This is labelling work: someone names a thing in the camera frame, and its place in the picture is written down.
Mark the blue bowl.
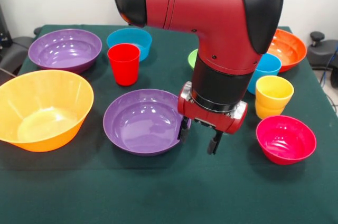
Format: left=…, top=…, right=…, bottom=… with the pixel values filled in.
left=106, top=27, right=153, bottom=62

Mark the dark green tablecloth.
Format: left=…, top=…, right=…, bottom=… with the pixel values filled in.
left=0, top=24, right=338, bottom=224

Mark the red cup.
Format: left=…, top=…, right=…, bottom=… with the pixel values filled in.
left=107, top=43, right=141, bottom=87

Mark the yellow cup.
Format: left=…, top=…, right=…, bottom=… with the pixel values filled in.
left=255, top=75, right=295, bottom=111
left=255, top=99, right=286, bottom=119

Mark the blue cup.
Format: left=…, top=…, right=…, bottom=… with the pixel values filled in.
left=247, top=52, right=282, bottom=95

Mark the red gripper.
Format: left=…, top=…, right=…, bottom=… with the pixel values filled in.
left=177, top=81, right=248, bottom=155

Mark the green bowl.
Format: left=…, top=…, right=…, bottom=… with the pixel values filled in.
left=187, top=48, right=199, bottom=71

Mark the pink bowl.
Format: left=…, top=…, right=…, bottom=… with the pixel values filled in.
left=255, top=115, right=317, bottom=166

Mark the purple bowl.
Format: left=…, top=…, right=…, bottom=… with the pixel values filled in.
left=28, top=29, right=103, bottom=74
left=102, top=88, right=192, bottom=157

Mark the black wheeled base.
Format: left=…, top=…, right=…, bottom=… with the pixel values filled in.
left=307, top=31, right=338, bottom=89
left=0, top=36, right=36, bottom=77

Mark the large yellow bowl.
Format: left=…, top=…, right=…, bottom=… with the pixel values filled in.
left=0, top=69, right=95, bottom=153

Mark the orange-red bowl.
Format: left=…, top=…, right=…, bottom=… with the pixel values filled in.
left=266, top=28, right=307, bottom=73

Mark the blue cable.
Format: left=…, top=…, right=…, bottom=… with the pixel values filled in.
left=319, top=45, right=338, bottom=87

